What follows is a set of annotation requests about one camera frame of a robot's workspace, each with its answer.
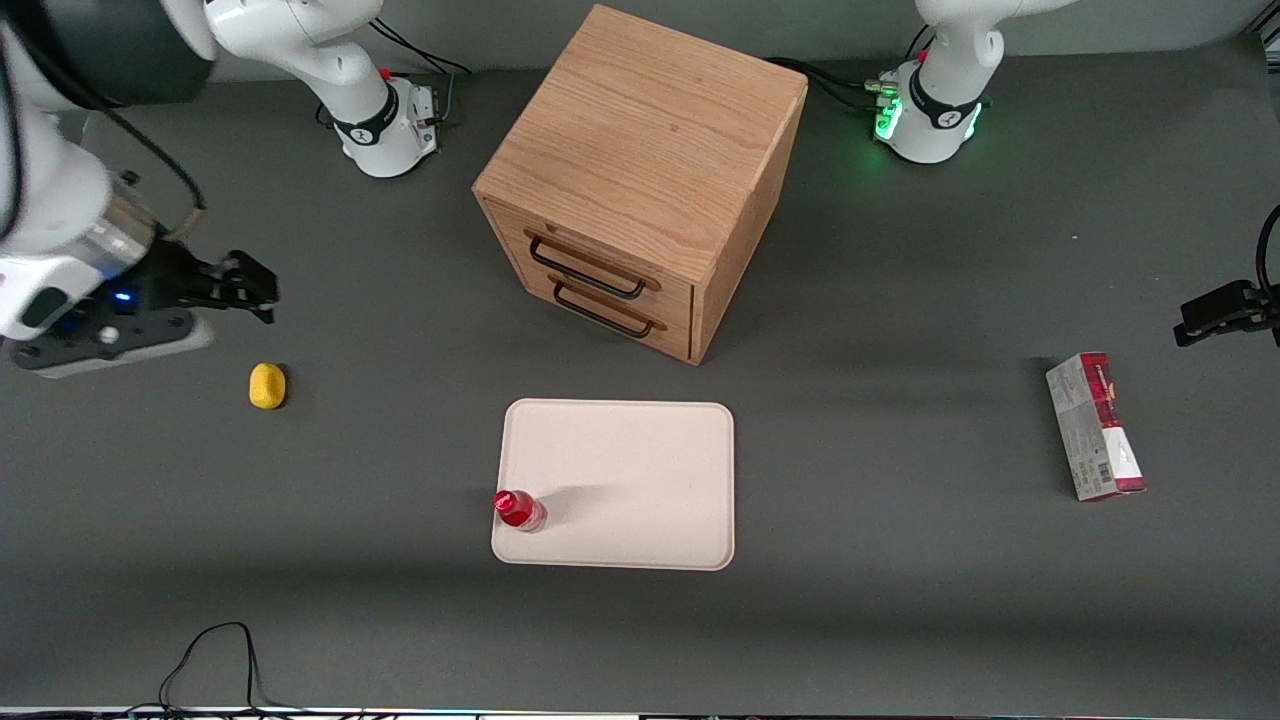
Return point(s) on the beige rectangular tray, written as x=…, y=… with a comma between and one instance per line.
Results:
x=640, y=470

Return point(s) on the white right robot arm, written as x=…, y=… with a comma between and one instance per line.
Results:
x=50, y=200

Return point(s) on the oak wooden drawer cabinet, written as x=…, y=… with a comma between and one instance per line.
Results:
x=640, y=130

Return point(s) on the yellow lemon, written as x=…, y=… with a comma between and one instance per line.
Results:
x=267, y=386

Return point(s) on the aluminium frame rail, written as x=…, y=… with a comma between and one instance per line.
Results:
x=1268, y=42

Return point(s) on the grey and red carton box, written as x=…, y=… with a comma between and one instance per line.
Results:
x=1095, y=430

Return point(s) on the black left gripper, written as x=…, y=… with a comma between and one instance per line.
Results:
x=1222, y=306

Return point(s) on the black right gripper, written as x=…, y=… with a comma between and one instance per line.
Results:
x=172, y=277

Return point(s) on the red coke bottle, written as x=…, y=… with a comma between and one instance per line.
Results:
x=520, y=511

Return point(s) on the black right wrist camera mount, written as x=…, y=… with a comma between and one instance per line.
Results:
x=110, y=345

